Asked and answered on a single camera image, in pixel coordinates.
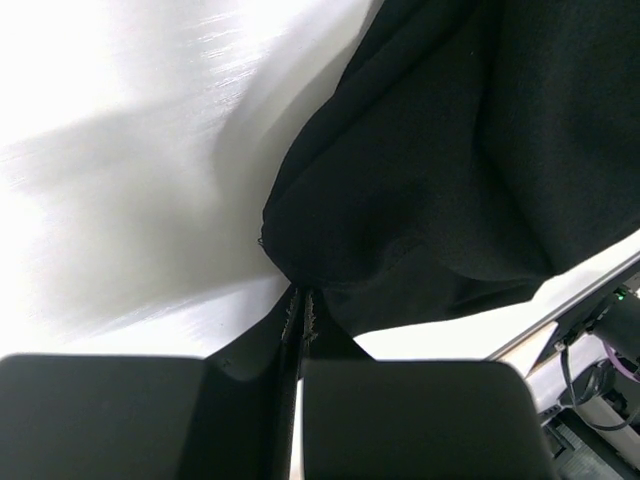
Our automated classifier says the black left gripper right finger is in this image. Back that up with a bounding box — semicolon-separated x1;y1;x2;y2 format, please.
301;292;558;479

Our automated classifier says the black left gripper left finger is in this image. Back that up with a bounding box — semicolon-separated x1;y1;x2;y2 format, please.
1;288;300;479

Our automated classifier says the black skirt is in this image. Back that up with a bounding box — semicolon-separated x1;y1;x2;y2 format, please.
261;1;639;336

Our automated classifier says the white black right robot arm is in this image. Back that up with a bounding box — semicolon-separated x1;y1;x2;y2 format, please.
554;288;639;410

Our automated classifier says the aluminium table frame rail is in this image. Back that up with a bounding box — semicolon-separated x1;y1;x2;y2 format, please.
487;253;639;360

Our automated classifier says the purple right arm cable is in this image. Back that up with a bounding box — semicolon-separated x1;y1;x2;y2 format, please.
602;342;640;379

